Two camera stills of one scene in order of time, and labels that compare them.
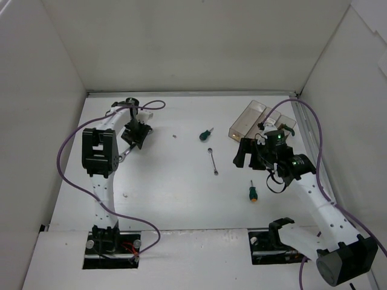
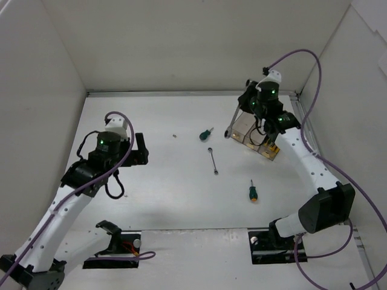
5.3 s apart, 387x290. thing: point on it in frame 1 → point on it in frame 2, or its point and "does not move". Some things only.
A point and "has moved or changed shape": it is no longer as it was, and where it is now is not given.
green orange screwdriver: (253, 193) does not move
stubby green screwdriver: (204, 135) does not move
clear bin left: (247, 119) does not move
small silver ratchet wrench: (210, 150) does not move
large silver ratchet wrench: (121, 157) has moved or changed shape
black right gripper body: (252, 151) → (245, 98)
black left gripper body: (136, 133) → (136, 154)
